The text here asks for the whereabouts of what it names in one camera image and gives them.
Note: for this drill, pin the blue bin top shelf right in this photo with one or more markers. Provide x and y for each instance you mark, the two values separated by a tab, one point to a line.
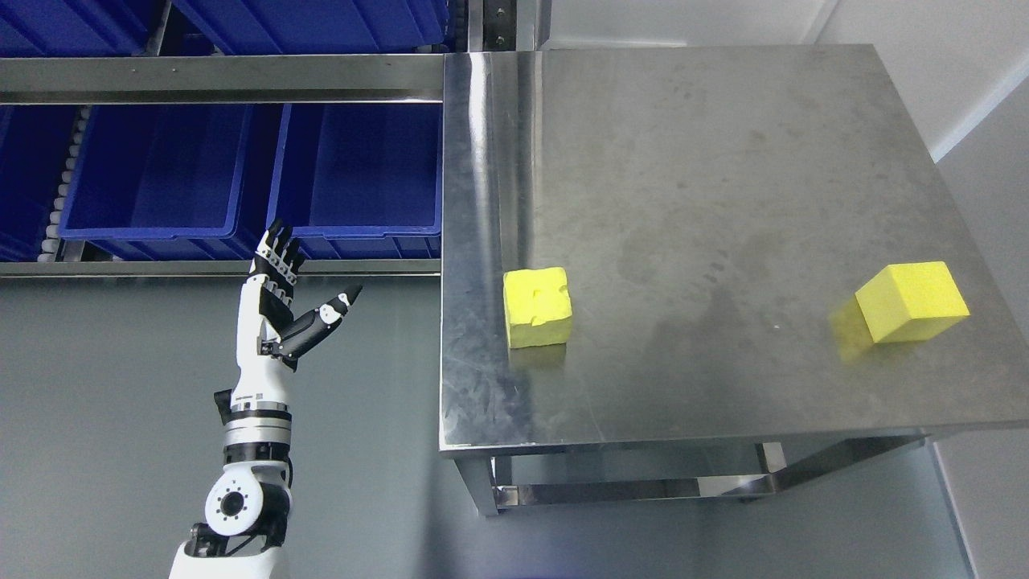
319	27

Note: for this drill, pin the yellow foam block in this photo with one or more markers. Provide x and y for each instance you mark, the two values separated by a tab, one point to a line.
911	302
537	307

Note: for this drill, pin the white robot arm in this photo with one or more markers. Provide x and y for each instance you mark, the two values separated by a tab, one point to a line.
246	511

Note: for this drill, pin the blue bin shelf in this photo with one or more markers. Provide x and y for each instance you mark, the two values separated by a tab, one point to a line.
31	29
319	27
173	182
359	181
34	143

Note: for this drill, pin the blue bin top shelf left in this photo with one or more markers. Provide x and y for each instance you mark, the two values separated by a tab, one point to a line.
31	29

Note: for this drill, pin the metal shelf rack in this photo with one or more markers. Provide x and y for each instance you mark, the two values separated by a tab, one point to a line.
161	79

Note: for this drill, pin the stainless steel table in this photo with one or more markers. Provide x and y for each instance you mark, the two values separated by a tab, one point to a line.
715	210

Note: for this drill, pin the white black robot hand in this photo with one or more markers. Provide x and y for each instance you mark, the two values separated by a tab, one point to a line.
270	337

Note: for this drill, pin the blue bin middle shelf left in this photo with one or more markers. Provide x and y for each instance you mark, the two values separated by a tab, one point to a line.
34	143

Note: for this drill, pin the blue bin middle shelf centre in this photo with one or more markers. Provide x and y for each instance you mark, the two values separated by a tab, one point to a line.
173	182

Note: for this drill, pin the blue bin middle shelf right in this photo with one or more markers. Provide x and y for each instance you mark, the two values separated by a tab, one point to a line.
359	181

